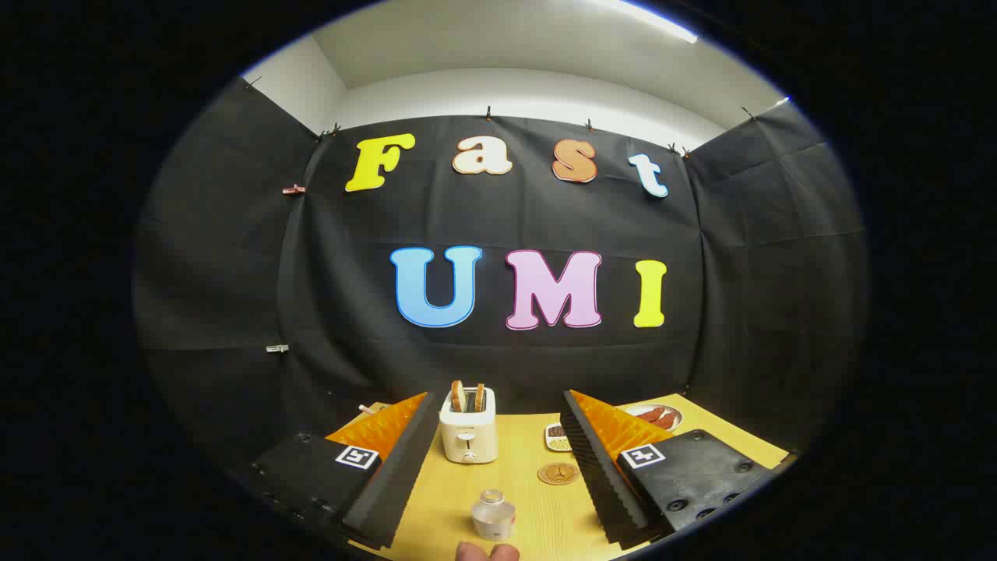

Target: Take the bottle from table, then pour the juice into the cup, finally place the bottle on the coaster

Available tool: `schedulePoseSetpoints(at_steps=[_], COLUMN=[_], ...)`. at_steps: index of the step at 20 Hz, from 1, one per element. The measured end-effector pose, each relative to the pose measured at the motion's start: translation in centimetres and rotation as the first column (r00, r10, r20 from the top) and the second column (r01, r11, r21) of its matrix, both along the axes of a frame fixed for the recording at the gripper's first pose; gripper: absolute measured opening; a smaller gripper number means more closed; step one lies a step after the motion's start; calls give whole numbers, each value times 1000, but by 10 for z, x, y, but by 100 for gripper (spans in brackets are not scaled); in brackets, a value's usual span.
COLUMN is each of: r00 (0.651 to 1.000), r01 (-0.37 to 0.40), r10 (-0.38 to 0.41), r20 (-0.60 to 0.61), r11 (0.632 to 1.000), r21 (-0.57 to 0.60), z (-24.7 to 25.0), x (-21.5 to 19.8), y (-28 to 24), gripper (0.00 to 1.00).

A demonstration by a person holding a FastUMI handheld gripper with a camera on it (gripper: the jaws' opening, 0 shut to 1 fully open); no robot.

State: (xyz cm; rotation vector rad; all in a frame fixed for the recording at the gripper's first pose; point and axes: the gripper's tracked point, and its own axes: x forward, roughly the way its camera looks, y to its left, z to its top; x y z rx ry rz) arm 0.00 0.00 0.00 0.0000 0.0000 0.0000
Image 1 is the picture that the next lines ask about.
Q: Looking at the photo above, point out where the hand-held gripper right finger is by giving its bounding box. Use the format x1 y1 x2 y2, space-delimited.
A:
559 390 780 550

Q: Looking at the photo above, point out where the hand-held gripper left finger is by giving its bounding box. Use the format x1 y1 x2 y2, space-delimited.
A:
251 391 445 551

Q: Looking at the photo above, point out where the clear plastic juice bottle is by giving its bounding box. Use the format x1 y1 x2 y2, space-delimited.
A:
471 489 516 542

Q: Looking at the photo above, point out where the white round plate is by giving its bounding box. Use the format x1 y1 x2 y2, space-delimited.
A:
619 403 684 433

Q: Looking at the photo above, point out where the wooden table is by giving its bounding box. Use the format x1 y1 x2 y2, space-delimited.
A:
326 401 791 561

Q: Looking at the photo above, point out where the white toaster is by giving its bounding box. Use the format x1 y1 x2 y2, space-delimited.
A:
439 387 499 465

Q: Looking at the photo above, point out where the black backdrop cloth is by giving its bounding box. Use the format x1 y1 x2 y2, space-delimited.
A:
132 78 869 499

